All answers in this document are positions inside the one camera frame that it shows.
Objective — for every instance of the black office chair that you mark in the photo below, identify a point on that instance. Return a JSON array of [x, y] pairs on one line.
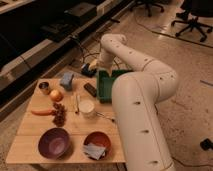
[[148, 4], [192, 10]]

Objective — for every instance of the green plastic tray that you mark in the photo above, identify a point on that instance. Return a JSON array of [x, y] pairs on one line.
[[105, 82]]

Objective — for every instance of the yellow cheese wedge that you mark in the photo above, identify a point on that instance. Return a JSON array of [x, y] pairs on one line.
[[93, 64]]

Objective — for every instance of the small metal can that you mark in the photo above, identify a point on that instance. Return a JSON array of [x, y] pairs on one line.
[[45, 88]]

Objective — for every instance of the white knife utensil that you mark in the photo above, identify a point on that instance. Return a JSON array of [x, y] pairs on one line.
[[77, 100]]

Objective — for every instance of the metal spoon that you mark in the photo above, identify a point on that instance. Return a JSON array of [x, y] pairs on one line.
[[106, 117]]

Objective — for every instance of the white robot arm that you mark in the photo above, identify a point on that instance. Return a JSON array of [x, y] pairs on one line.
[[134, 96]]

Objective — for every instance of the black box on shelf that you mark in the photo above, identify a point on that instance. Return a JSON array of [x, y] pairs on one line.
[[81, 13]]

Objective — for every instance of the bunch of dark grapes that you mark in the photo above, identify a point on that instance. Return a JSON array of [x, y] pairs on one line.
[[59, 114]]

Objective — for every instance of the red-brown bowl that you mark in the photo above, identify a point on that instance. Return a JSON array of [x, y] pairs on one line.
[[100, 139]]

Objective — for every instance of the blue sponge block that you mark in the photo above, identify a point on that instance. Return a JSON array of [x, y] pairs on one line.
[[66, 81]]

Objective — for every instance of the orange apple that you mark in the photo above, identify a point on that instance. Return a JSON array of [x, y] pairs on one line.
[[56, 95]]

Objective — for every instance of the black object on floor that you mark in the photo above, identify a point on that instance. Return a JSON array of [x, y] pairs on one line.
[[206, 144]]

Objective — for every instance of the orange carrot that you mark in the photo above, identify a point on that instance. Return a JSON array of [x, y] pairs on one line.
[[42, 112]]

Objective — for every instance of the purple bowl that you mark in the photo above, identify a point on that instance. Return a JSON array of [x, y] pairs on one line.
[[54, 143]]

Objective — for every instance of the blue-grey towel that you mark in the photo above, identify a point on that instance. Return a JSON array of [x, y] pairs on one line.
[[94, 151]]

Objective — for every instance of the black power adapter box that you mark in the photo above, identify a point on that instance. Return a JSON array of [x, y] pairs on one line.
[[86, 71]]

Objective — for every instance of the black remote control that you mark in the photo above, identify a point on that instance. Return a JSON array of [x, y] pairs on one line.
[[90, 89]]

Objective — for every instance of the white paper cup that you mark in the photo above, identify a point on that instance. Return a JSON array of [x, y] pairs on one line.
[[87, 108]]

